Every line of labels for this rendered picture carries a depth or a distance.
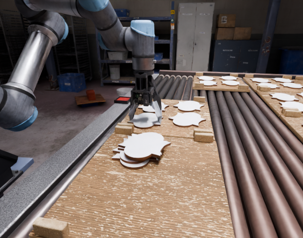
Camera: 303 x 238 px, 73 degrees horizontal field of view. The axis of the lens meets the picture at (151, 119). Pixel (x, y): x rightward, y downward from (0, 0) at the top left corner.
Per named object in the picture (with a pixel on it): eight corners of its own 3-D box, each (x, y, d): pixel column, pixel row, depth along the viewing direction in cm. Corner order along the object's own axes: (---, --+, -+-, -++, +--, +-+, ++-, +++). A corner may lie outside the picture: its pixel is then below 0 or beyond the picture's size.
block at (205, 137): (193, 141, 65) (194, 133, 64) (193, 139, 67) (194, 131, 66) (213, 143, 64) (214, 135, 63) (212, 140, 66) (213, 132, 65)
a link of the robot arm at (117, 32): (96, 12, 67) (125, 12, 63) (112, 38, 77) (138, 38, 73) (87, 31, 64) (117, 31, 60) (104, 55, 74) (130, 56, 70)
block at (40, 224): (33, 235, 35) (29, 224, 34) (41, 226, 37) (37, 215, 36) (65, 242, 34) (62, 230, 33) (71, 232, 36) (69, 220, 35)
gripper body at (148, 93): (130, 106, 71) (128, 72, 66) (136, 99, 79) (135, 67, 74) (152, 108, 70) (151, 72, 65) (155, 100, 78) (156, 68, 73)
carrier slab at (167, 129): (113, 134, 73) (113, 131, 73) (140, 100, 110) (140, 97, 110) (214, 143, 67) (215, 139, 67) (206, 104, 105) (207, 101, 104)
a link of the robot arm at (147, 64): (135, 55, 72) (157, 55, 71) (135, 68, 74) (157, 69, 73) (129, 58, 66) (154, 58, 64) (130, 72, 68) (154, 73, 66)
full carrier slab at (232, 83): (192, 89, 133) (192, 82, 131) (194, 77, 170) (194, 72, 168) (249, 92, 126) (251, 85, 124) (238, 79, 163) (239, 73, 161)
